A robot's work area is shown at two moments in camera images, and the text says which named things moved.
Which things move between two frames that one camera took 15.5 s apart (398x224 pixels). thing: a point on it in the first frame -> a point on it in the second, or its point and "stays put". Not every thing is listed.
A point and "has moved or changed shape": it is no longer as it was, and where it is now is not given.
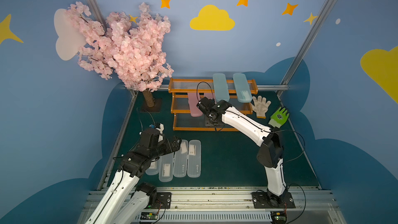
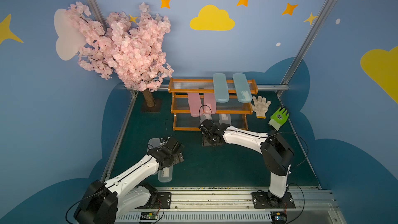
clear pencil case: x=194 y=158 has moved or changed shape
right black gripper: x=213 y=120 -> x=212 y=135
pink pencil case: x=194 y=99 stays put
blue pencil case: x=221 y=88 stays put
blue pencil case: x=243 y=91 stays put
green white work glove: x=279 y=117 stays put
